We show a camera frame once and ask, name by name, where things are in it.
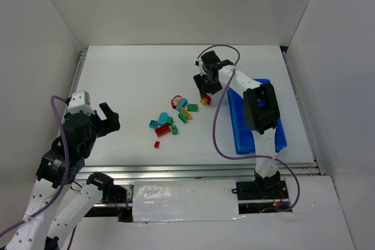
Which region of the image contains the small red lego brick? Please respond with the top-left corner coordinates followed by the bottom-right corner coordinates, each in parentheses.
top-left (205, 95), bottom-right (212, 105)

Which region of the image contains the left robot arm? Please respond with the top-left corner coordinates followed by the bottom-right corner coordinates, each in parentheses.
top-left (1, 102), bottom-right (120, 249)

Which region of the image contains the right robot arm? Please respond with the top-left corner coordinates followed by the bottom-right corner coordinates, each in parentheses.
top-left (193, 49), bottom-right (280, 194)

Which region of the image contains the green square lego brick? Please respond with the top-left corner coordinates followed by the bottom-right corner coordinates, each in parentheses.
top-left (187, 104), bottom-right (199, 112)

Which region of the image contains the light blue long lego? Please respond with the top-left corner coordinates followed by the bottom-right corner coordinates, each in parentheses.
top-left (176, 98), bottom-right (188, 111)

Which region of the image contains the red flower lego piece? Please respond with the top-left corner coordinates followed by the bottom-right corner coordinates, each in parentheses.
top-left (171, 95), bottom-right (183, 109)

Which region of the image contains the yellow striped lego brick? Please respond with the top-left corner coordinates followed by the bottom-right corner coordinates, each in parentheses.
top-left (180, 108), bottom-right (192, 120)

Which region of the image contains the teal square lego brick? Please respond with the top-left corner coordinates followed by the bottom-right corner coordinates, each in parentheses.
top-left (149, 119), bottom-right (159, 129)

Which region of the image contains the green curved lego brick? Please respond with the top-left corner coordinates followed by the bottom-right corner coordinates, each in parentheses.
top-left (178, 112), bottom-right (188, 124)

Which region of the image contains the tiny red lego brick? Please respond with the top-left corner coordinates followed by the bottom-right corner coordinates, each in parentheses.
top-left (154, 141), bottom-right (160, 149)

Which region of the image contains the light blue oval lego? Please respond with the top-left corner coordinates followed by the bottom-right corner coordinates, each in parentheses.
top-left (158, 112), bottom-right (169, 126)

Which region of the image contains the large red lego brick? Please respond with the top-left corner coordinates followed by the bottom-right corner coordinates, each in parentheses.
top-left (155, 124), bottom-right (171, 137)

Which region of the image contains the small green lego brick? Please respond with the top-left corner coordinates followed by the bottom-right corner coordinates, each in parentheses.
top-left (166, 117), bottom-right (173, 126)

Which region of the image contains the green lego with red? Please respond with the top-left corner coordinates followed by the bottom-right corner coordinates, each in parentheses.
top-left (171, 125), bottom-right (178, 135)

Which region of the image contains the blue compartment tray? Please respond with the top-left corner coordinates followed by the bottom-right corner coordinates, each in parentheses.
top-left (227, 78), bottom-right (288, 155)

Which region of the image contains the white foil cover plate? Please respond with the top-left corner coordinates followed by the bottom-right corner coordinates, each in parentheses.
top-left (132, 180), bottom-right (240, 222)

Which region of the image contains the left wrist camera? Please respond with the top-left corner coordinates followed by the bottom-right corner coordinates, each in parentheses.
top-left (67, 91), bottom-right (94, 115)

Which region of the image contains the aluminium frame rail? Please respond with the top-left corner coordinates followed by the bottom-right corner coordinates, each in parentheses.
top-left (79, 163), bottom-right (320, 180)

